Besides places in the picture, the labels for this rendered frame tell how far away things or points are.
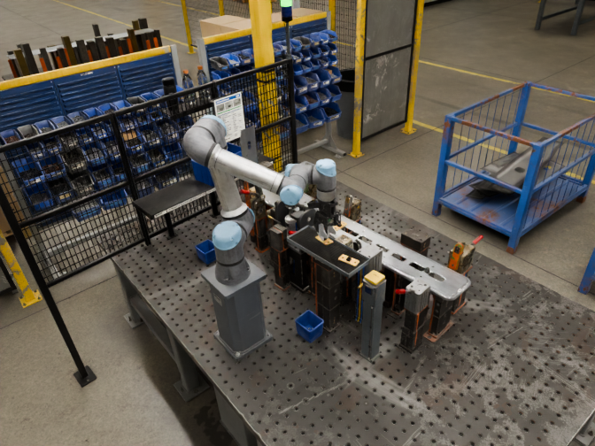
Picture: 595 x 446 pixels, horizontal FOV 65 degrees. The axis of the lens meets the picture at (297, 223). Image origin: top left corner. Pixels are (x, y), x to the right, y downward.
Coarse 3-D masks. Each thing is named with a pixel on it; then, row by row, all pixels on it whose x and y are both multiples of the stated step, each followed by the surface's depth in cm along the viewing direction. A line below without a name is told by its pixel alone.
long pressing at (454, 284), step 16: (352, 224) 245; (384, 240) 233; (384, 256) 222; (400, 256) 222; (416, 256) 221; (400, 272) 212; (416, 272) 212; (432, 272) 212; (448, 272) 211; (432, 288) 202; (448, 288) 202; (464, 288) 202
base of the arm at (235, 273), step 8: (216, 264) 197; (224, 264) 192; (232, 264) 192; (240, 264) 194; (248, 264) 200; (216, 272) 197; (224, 272) 193; (232, 272) 193; (240, 272) 194; (248, 272) 198; (224, 280) 194; (232, 280) 194; (240, 280) 195
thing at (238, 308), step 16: (208, 272) 203; (256, 272) 202; (224, 288) 194; (240, 288) 193; (256, 288) 202; (224, 304) 198; (240, 304) 199; (256, 304) 206; (224, 320) 207; (240, 320) 203; (256, 320) 210; (224, 336) 216; (240, 336) 208; (256, 336) 215; (272, 336) 221; (240, 352) 213
